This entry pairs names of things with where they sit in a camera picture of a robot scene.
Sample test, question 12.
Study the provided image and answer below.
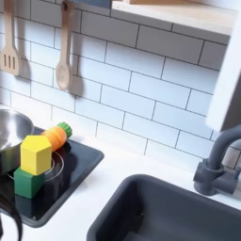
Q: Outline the dark grey tap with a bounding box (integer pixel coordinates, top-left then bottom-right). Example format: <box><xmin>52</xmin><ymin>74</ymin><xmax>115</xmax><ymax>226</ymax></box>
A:
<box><xmin>192</xmin><ymin>124</ymin><xmax>241</xmax><ymax>197</ymax></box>

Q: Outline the wooden spoon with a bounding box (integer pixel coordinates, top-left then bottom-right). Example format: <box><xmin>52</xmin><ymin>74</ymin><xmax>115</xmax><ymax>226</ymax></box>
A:
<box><xmin>55</xmin><ymin>0</ymin><xmax>76</xmax><ymax>92</ymax></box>

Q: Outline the orange toy carrot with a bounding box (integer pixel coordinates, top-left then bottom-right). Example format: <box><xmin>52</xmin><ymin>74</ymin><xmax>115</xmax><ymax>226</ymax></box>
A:
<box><xmin>40</xmin><ymin>121</ymin><xmax>73</xmax><ymax>153</ymax></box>

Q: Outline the yellow hexagonal block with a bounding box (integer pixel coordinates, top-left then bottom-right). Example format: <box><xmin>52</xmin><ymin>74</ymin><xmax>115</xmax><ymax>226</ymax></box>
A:
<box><xmin>20</xmin><ymin>135</ymin><xmax>53</xmax><ymax>177</ymax></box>

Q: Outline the wooden shelf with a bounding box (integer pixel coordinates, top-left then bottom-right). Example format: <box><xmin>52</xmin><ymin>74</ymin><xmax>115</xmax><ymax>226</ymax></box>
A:
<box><xmin>111</xmin><ymin>0</ymin><xmax>241</xmax><ymax>37</ymax></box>

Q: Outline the steel pot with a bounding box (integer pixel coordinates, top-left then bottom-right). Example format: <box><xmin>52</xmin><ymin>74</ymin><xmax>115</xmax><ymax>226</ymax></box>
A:
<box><xmin>0</xmin><ymin>107</ymin><xmax>36</xmax><ymax>175</ymax></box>

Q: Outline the dark grey sink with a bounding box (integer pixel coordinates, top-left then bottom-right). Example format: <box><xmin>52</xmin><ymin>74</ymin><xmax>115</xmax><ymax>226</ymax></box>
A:
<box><xmin>86</xmin><ymin>173</ymin><xmax>241</xmax><ymax>241</ymax></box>

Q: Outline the black toy stove top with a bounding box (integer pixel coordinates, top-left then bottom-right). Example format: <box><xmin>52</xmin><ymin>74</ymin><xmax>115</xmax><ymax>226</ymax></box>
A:
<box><xmin>0</xmin><ymin>126</ymin><xmax>105</xmax><ymax>229</ymax></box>

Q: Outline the kitchen side panel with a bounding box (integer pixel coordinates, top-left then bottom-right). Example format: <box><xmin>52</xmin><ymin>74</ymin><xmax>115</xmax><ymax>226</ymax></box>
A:
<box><xmin>205</xmin><ymin>17</ymin><xmax>241</xmax><ymax>133</ymax></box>

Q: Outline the green block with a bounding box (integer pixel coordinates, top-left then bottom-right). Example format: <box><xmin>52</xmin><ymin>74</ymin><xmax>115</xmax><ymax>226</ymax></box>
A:
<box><xmin>13</xmin><ymin>166</ymin><xmax>46</xmax><ymax>200</ymax></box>

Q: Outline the wooden slotted spatula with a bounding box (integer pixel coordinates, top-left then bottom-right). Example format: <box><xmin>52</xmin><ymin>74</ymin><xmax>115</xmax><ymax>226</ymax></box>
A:
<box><xmin>0</xmin><ymin>0</ymin><xmax>22</xmax><ymax>76</ymax></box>

